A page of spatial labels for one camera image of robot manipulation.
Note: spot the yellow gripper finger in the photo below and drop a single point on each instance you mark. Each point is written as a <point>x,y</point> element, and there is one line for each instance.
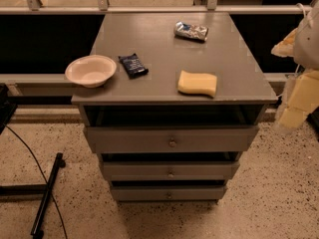
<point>292,118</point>

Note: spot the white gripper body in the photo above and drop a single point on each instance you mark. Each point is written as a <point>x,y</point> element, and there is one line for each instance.
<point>308,45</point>

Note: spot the grey drawer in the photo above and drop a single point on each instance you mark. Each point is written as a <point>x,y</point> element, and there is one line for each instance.
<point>170,193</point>
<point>161,139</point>
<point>160,170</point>

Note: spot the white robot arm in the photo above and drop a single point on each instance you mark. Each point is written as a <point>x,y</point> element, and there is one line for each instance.
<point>302,45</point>

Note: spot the grey top drawer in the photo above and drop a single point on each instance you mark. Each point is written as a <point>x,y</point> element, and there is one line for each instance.
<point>161,139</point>

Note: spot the grey drawer cabinet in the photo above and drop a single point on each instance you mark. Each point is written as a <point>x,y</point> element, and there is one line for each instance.
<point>241,98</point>

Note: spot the grey bottom drawer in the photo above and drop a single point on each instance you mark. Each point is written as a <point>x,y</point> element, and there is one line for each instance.
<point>170,193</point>

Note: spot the yellow sponge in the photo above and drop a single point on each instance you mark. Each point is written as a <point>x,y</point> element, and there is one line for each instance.
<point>197,83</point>

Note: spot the crumpled silver chip bag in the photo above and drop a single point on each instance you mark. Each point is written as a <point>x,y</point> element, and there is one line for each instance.
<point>190,31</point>

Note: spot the dark blue snack packet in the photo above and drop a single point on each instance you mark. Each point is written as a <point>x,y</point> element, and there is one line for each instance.
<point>133,66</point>

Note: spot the white paper bowl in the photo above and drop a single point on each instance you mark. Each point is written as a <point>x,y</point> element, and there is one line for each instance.
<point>91,71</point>

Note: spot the black metal stand base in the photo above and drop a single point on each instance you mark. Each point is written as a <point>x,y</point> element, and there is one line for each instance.
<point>35,191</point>

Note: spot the black equipment at left edge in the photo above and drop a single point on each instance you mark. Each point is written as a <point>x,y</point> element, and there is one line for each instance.
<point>6,108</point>

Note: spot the grey metal railing frame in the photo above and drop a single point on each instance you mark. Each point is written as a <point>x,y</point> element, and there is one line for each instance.
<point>17,14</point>

